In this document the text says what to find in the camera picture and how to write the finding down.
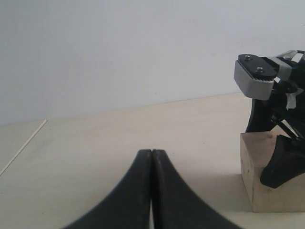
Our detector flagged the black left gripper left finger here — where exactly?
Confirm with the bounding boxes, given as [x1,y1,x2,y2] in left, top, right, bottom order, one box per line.
[65,149,152,229]

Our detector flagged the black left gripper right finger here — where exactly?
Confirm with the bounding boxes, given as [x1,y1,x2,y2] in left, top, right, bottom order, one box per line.
[151,149,239,229]

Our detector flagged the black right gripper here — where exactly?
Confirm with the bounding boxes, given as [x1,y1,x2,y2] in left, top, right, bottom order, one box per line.
[245,50,305,188]

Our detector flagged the large wooden cube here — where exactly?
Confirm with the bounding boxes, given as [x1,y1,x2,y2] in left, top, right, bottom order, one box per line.
[240,129,305,213]

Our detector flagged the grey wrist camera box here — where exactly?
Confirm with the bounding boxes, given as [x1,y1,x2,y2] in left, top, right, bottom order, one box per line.
[234,53,277,101]

